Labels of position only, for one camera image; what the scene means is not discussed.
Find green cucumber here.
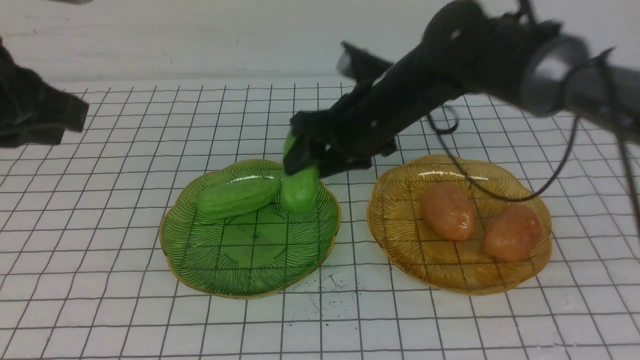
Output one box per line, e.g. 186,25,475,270
279,161,320,214
195,175,281,219

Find black cable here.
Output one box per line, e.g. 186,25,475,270
427,47,640,231

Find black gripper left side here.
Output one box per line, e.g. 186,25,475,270
0,44,90,149

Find orange potato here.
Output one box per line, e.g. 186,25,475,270
420,182,476,242
483,203,543,264

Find green glass plate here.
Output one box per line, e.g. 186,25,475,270
158,159,342,299

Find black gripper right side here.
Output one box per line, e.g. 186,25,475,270
283,80,401,178

